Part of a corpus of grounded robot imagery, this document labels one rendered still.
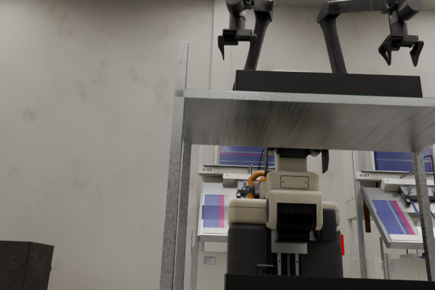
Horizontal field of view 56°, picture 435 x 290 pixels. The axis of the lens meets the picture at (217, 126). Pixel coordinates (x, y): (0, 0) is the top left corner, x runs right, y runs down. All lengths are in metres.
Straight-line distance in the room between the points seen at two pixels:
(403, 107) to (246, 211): 1.03
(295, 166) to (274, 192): 0.18
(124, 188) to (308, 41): 3.80
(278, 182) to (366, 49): 5.76
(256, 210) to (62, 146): 4.88
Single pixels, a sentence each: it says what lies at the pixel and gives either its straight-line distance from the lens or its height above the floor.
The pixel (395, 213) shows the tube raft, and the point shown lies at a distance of 3.80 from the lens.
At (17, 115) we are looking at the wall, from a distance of 7.03.
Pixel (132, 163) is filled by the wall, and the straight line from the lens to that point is 6.28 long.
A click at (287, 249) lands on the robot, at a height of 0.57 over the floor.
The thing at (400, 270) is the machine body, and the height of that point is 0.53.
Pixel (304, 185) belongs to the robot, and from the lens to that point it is 1.84.
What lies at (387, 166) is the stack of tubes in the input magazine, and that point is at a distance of 4.12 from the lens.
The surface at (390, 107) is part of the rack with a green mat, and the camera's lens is 1.27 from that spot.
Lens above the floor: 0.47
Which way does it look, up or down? 19 degrees up
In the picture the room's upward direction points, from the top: 2 degrees clockwise
